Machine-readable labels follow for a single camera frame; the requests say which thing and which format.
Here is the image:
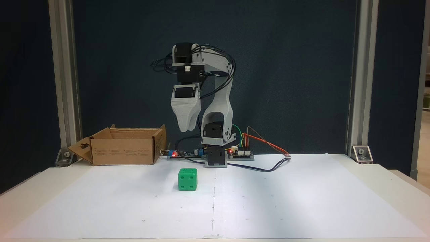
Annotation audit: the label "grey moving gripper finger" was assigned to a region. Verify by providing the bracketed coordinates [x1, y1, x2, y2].
[171, 97, 197, 132]

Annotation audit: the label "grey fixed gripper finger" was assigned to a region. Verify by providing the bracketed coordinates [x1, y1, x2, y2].
[190, 98, 201, 131]

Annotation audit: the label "green dice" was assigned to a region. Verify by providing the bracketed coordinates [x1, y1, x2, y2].
[178, 168, 198, 191]

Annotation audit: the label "circuit board with blue parts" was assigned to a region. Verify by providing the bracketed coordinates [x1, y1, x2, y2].
[167, 147, 206, 161]

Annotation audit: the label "circuit board with jumper pins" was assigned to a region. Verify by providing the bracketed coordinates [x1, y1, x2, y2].
[228, 146, 255, 161]

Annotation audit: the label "brown cardboard box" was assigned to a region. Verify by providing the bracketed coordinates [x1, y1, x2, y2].
[67, 124, 167, 166]

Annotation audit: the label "black arm motor cables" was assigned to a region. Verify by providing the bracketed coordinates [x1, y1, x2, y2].
[150, 45, 237, 159]

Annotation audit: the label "green wire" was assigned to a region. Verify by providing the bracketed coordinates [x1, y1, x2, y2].
[232, 124, 243, 148]

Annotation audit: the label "orange red wires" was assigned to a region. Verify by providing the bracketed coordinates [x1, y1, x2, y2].
[243, 133, 290, 157]

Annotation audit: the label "aluminium frame post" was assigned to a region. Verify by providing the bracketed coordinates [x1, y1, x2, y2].
[346, 0, 380, 157]
[48, 0, 83, 158]

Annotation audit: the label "metal corner bracket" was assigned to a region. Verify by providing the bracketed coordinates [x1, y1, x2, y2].
[55, 147, 83, 167]
[352, 145, 374, 164]

